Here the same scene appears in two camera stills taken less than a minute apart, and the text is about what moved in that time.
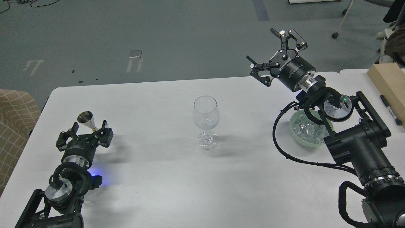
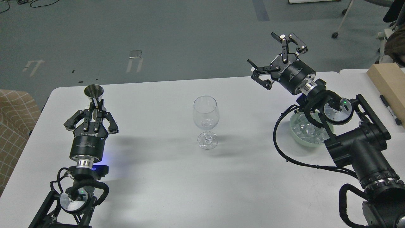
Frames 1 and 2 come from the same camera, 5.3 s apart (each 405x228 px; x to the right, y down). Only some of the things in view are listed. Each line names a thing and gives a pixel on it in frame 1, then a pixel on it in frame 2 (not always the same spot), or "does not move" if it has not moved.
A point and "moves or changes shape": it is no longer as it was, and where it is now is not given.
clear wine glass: (206, 115) does not move
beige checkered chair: (19, 112) does not move
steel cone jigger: (86, 117) moves or changes shape
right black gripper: (292, 68) does not move
